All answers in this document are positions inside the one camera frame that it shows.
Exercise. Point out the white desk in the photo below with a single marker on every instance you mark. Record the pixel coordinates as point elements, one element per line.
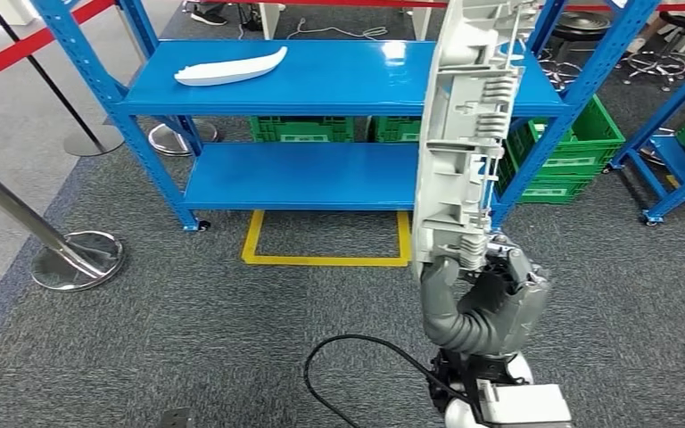
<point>270,20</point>

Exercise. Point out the blue metal shelf rack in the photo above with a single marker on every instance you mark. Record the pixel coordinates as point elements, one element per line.
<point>682,171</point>
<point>319,77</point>

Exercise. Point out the white curved plastic part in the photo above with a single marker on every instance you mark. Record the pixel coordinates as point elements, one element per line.
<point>230,71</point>

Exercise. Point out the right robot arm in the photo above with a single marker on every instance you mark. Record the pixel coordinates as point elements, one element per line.
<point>466,342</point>

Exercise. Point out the chrome stanchion with round base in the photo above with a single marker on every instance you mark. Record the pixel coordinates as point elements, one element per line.
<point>82,263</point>

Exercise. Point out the red barrier belt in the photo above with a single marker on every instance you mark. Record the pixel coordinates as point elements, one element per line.
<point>644,7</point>
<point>23,50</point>

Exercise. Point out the grey plastic wheel cover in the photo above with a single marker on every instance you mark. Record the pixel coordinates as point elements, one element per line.
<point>449,177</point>

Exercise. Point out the belt post stanchion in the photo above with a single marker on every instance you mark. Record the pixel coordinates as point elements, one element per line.
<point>183,142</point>

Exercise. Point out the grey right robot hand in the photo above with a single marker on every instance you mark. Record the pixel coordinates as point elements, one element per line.
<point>514,307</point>

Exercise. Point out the black pole stanchion grey base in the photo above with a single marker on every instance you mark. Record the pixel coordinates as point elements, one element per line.
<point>94,143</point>

